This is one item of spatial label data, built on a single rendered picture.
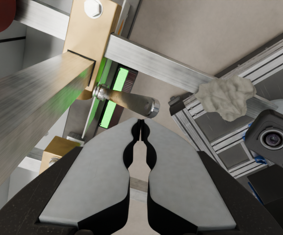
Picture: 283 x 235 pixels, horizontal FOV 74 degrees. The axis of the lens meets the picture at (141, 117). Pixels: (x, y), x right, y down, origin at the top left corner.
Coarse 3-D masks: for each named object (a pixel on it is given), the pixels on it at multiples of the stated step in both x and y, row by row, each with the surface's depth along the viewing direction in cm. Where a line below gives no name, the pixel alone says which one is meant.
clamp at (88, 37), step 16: (80, 0) 21; (80, 16) 22; (112, 16) 22; (80, 32) 23; (96, 32) 23; (112, 32) 25; (64, 48) 24; (80, 48) 24; (96, 48) 24; (96, 64) 25; (96, 80) 27; (80, 96) 27
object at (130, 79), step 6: (132, 72) 42; (126, 78) 43; (132, 78) 43; (126, 84) 43; (132, 84) 43; (126, 90) 44; (120, 108) 46; (114, 114) 47; (120, 114) 47; (114, 120) 48; (108, 126) 48
